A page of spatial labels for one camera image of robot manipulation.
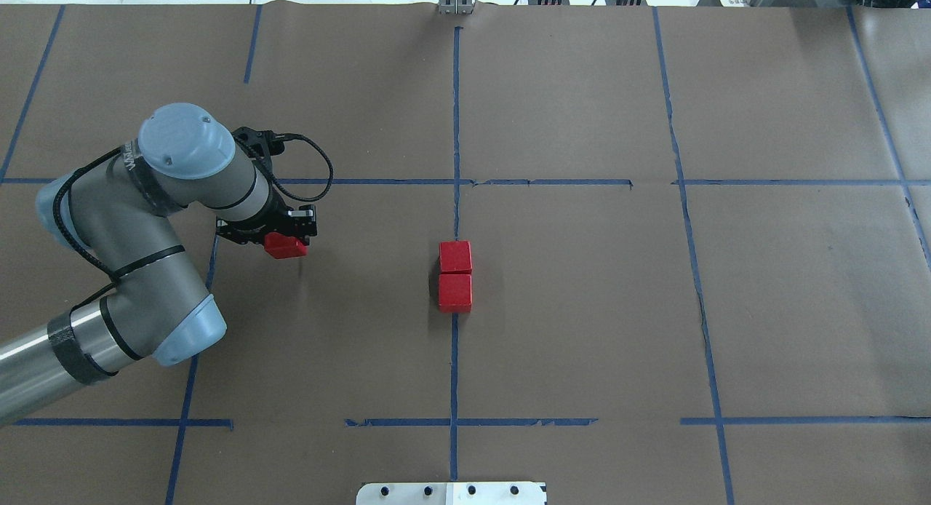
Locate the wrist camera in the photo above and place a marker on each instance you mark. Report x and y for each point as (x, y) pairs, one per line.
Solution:
(260, 145)

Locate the red block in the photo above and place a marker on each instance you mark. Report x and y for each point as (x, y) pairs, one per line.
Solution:
(279, 246)
(455, 258)

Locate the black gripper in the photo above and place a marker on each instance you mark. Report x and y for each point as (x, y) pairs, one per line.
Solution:
(251, 233)

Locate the white pedestal column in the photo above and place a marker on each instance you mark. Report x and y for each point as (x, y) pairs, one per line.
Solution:
(492, 492)

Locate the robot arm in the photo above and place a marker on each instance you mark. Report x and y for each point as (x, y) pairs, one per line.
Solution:
(114, 212)

